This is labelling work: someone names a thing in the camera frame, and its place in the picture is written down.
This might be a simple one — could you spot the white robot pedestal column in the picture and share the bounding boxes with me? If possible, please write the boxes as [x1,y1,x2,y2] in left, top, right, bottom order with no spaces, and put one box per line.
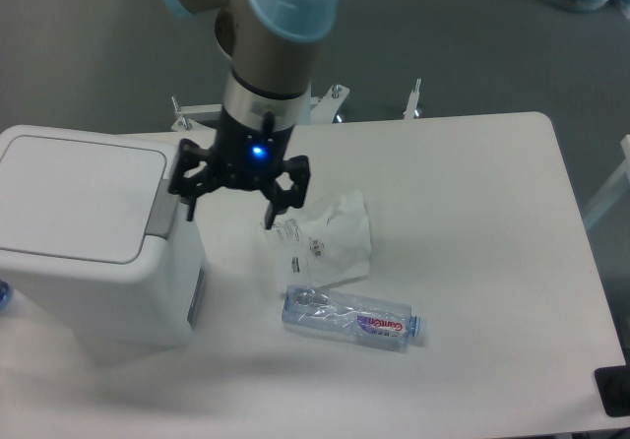
[296,86,320,125]

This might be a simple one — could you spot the blue bottle at left edge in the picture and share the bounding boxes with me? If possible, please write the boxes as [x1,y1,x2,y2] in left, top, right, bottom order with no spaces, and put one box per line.
[0,281,13,310]

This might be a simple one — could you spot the white metal base frame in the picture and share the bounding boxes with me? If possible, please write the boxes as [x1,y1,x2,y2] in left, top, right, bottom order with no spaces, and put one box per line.
[170,78,423,132]

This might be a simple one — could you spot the black device at table corner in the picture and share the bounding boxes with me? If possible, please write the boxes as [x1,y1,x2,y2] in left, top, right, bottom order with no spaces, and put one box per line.
[595,365,629,417]

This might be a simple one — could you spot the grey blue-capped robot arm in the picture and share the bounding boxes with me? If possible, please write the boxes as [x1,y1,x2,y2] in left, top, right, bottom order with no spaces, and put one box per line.
[163,0,340,227]

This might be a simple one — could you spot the crumpled white plastic bag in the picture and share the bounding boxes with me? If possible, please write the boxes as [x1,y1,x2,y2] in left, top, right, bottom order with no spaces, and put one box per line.
[263,190,372,292]

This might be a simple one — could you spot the crushed clear water bottle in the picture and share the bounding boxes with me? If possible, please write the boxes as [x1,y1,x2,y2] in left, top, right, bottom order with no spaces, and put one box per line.
[282,284,426,350]

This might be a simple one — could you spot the white frame at right edge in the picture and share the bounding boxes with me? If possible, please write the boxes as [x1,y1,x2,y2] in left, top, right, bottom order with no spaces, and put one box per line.
[583,135,629,231]

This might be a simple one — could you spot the white push-lid trash can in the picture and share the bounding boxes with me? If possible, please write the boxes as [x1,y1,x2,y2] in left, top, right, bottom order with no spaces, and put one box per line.
[1,125,206,345]

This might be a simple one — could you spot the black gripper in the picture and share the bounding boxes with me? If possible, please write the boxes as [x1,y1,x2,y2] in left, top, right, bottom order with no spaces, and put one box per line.
[166,106,311,230]

